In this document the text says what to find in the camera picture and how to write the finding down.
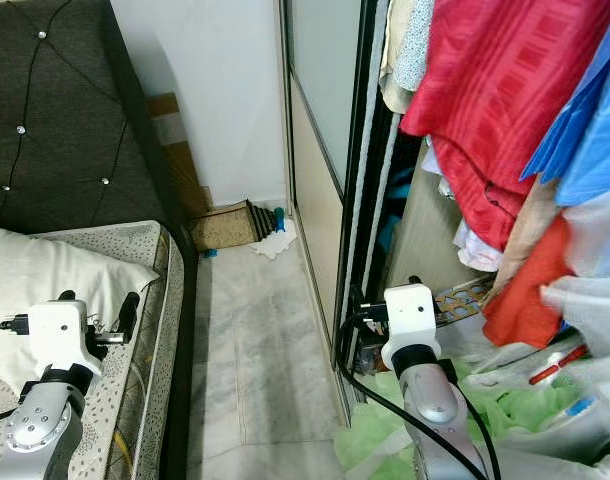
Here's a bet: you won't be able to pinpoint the white printed pillow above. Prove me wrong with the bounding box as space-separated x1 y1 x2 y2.
0 221 162 397

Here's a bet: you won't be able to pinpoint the grey patterned mattress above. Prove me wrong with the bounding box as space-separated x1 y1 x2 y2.
0 220 188 480

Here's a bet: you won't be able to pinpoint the white crumpled tissue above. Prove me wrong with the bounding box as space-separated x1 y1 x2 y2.
252 221 299 262

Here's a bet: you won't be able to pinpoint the green plastic bag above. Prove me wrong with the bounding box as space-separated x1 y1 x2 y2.
333 365 610 480

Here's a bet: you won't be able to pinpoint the yellow lattice tray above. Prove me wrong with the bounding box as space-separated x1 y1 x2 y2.
434 274 497 322

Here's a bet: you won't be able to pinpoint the blue item behind door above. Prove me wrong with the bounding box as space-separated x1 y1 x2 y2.
379 169 407 252

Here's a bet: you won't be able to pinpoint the wooden wardrobe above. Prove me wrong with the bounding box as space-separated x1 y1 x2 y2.
385 140 496 301

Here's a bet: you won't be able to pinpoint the sliding wardrobe door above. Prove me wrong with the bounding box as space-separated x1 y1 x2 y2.
280 0 396 411

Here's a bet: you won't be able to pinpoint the brown woven mat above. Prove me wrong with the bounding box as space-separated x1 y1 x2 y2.
187 199 279 252

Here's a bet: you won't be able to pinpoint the white folded clothes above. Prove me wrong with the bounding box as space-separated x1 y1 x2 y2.
419 139 507 274

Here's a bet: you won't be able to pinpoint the brown cardboard piece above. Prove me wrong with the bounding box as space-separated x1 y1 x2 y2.
147 92 209 217

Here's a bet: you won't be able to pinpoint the orange red garment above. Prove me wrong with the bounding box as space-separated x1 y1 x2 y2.
481 214 577 350

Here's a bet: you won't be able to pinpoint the dark tufted headboard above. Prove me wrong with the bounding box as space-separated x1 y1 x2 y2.
0 0 196 241

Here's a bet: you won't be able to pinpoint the tan pink garment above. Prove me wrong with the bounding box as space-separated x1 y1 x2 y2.
489 174 572 302

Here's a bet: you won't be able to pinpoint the clear plastic bag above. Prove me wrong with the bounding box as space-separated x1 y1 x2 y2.
540 185 610 471

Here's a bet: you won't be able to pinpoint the beige hanging garment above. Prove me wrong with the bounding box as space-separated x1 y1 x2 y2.
377 0 422 115

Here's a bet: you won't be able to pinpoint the red patterned cloth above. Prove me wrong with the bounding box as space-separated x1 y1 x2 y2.
399 0 610 252

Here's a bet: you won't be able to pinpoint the white floral garment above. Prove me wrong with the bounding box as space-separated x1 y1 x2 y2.
394 0 437 94

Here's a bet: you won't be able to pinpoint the blue hanging garment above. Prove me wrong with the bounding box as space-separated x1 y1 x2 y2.
522 29 610 207

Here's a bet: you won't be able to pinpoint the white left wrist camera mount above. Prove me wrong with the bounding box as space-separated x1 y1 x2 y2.
27 297 105 388

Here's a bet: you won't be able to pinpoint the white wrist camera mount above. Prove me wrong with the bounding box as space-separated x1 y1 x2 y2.
27 297 105 388
379 282 442 373

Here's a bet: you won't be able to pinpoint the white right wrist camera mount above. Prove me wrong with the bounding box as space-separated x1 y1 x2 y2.
379 282 442 373

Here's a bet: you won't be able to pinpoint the black left wrist camera cable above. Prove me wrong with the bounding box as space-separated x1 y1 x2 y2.
0 313 32 338

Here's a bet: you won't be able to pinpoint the red handled tool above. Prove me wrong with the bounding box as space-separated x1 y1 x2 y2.
527 344 592 387

